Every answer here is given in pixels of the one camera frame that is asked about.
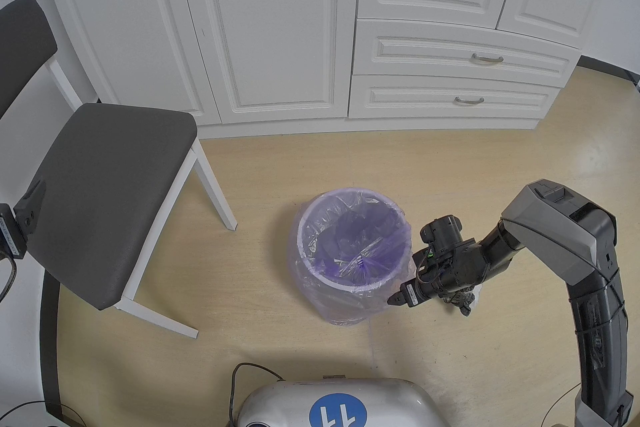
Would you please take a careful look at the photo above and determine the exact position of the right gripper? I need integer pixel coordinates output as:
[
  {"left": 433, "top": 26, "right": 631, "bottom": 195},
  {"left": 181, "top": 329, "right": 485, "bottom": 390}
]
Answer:
[{"left": 387, "top": 272, "right": 476, "bottom": 309}]

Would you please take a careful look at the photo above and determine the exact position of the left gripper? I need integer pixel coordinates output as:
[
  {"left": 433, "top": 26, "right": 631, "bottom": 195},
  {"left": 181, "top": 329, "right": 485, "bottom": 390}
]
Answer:
[{"left": 0, "top": 180, "right": 47, "bottom": 261}]

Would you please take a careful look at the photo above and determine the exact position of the purple plastic bag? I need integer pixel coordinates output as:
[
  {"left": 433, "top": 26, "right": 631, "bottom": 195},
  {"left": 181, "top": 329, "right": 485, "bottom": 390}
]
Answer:
[{"left": 289, "top": 187, "right": 418, "bottom": 327}]

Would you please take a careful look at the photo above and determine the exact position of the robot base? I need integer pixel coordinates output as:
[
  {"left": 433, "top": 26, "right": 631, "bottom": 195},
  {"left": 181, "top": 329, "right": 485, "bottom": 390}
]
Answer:
[{"left": 239, "top": 374, "right": 448, "bottom": 427}]

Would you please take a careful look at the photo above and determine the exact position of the white trash bin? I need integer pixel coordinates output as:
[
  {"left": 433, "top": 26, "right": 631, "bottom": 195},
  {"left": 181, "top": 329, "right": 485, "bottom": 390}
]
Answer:
[{"left": 297, "top": 188, "right": 408, "bottom": 316}]

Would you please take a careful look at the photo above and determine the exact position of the crumpled black plastic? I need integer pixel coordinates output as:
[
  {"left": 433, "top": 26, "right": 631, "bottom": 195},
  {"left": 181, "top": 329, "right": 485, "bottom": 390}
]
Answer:
[{"left": 440, "top": 290, "right": 475, "bottom": 318}]

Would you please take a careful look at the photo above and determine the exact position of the dark grey white-legged chair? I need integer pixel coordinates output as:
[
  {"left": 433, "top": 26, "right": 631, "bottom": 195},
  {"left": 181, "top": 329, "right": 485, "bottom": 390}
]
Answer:
[{"left": 0, "top": 0, "right": 238, "bottom": 341}]

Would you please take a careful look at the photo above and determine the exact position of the white wardrobe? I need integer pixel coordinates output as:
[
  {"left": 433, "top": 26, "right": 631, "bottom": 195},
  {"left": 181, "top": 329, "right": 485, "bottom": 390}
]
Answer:
[{"left": 36, "top": 0, "right": 613, "bottom": 140}]

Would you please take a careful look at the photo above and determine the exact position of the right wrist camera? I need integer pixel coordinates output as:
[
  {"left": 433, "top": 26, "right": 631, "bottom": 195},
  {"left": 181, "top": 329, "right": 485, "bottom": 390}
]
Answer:
[{"left": 412, "top": 249, "right": 441, "bottom": 276}]

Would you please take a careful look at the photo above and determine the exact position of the thin black cable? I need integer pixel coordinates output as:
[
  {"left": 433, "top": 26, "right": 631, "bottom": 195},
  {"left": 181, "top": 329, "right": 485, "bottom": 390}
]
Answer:
[
  {"left": 542, "top": 385, "right": 583, "bottom": 427},
  {"left": 0, "top": 399, "right": 93, "bottom": 427}
]

